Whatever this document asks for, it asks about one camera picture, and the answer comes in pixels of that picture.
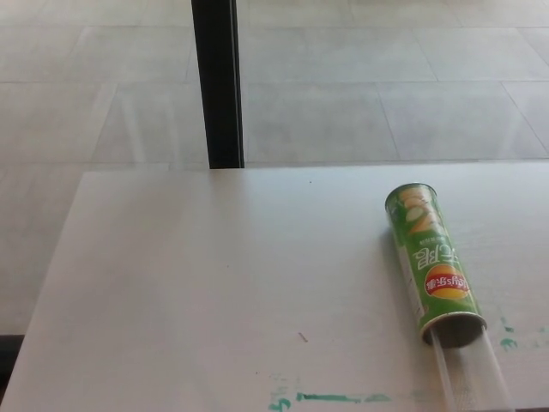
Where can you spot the clear white plastic chips tray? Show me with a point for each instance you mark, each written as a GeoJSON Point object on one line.
{"type": "Point", "coordinates": [467, 377]}

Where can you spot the green Lay's chips can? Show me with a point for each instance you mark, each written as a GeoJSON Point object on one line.
{"type": "Point", "coordinates": [429, 253]}

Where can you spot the black window frame post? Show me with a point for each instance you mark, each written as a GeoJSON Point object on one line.
{"type": "Point", "coordinates": [218, 86]}

